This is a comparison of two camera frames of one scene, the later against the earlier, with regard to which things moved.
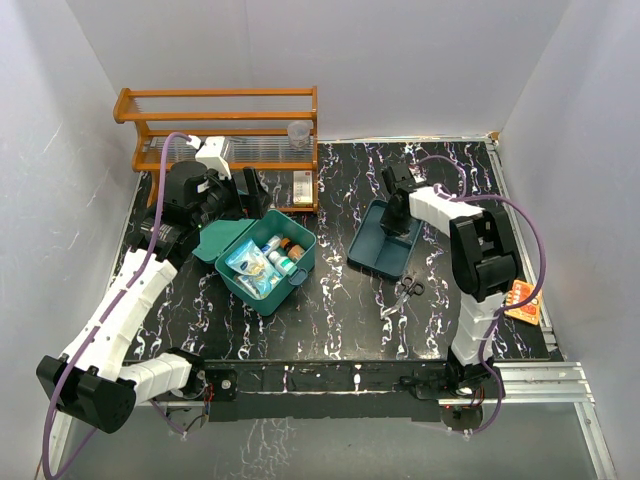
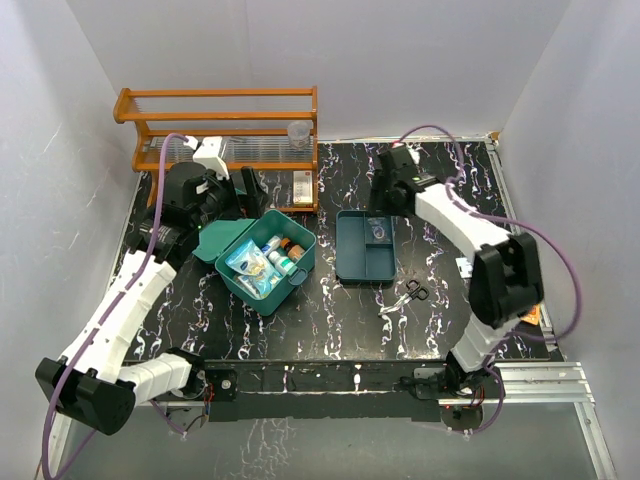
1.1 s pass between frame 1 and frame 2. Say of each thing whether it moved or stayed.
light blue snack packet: stayed
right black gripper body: moved
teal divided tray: moved
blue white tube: stayed
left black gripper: stayed
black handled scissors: moved
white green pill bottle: stayed
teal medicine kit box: stayed
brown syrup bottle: stayed
